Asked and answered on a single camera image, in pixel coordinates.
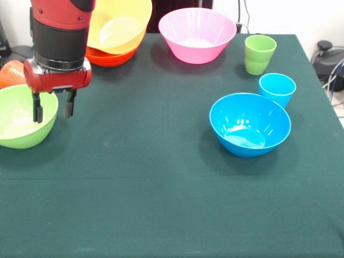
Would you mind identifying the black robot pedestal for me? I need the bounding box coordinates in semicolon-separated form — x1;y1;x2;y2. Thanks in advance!
150;0;213;34

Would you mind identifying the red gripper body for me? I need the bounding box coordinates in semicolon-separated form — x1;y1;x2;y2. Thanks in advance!
23;58;92;94

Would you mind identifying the green cup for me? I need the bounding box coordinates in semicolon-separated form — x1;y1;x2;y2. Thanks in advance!
244;34;277;76

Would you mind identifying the large pink bowl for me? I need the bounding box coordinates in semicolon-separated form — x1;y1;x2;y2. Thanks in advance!
158;7;238;65

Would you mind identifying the large green bowl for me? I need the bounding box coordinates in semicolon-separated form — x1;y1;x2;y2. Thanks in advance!
0;84;59;149

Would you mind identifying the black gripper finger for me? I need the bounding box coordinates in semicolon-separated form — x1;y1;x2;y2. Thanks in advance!
63;90;78;119
32;91;44;124

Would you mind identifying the red-orange bowl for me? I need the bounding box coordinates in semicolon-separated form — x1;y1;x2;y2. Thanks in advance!
85;44;140;68

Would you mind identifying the black wall cable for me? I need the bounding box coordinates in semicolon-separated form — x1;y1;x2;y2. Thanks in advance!
242;0;251;33

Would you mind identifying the red-orange cup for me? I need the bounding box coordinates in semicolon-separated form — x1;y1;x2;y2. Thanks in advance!
0;60;28;90

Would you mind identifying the light blue bowl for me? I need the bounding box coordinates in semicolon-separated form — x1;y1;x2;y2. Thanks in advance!
209;92;292;159

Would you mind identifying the white and blue cable bundle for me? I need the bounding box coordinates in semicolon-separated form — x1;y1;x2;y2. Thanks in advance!
322;58;344;119

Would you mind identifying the large orange bowl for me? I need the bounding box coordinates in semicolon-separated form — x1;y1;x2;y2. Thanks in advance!
86;0;153;55

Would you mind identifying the light blue cup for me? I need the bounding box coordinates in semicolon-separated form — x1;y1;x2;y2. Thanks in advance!
258;73;297;109

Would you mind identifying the dark green tablecloth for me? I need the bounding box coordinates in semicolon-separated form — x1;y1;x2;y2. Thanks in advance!
0;31;344;258

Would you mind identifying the black stand base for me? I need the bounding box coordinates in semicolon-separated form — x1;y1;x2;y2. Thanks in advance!
311;40;344;81

